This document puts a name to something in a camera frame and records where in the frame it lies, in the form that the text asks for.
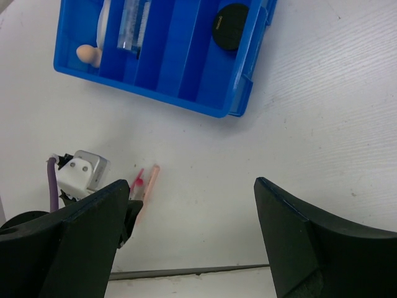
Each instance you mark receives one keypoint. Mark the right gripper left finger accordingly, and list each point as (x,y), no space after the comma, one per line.
(66,253)

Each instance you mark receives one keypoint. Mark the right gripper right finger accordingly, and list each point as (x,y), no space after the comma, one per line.
(313,253)

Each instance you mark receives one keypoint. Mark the pink makeup pen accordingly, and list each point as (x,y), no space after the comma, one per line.
(137,186)

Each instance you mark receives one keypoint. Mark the peach makeup stick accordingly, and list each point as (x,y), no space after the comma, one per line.
(148,189)

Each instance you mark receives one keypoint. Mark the beige makeup sponge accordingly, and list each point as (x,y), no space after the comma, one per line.
(89,55)

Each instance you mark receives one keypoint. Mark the white powder puff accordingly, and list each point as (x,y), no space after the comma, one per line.
(102,24)

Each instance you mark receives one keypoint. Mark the clear toner bottle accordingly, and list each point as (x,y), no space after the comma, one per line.
(133,24)

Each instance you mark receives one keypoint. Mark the black round compact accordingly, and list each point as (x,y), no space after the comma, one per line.
(228,26)

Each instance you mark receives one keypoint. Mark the frosted bottle black collar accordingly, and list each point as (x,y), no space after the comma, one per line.
(138,53)

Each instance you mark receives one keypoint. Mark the blue compartment tray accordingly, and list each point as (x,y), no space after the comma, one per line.
(180,64)

